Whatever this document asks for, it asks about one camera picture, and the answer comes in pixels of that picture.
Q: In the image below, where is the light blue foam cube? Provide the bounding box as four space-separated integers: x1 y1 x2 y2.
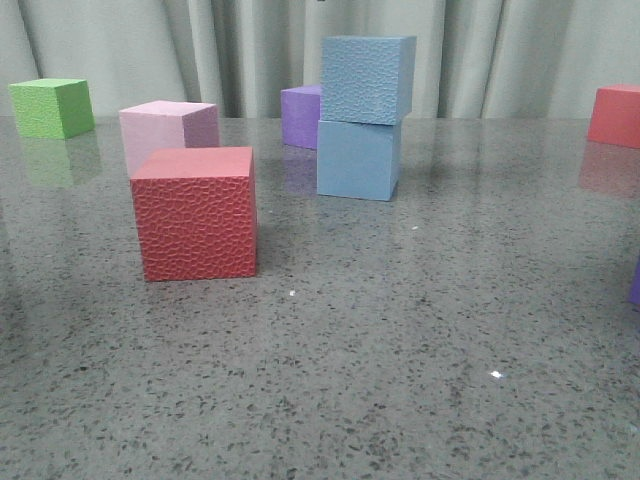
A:
321 35 417 125

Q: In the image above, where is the red textured foam cube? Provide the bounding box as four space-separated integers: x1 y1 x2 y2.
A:
130 146 258 281

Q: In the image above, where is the purple foam cube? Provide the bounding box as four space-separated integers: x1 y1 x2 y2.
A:
280 84 322 149

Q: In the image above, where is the pink foam cube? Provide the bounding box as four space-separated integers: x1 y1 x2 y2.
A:
119 100 220 176

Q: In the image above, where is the grey curtain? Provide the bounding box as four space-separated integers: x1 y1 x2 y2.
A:
1 1 639 118

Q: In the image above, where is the green foam cube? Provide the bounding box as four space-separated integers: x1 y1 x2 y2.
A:
8 78 95 139

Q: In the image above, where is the purple cube at edge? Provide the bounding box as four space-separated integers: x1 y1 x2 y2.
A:
628 258 640 305

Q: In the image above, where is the red foam cube right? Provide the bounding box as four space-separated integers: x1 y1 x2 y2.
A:
587 84 640 149

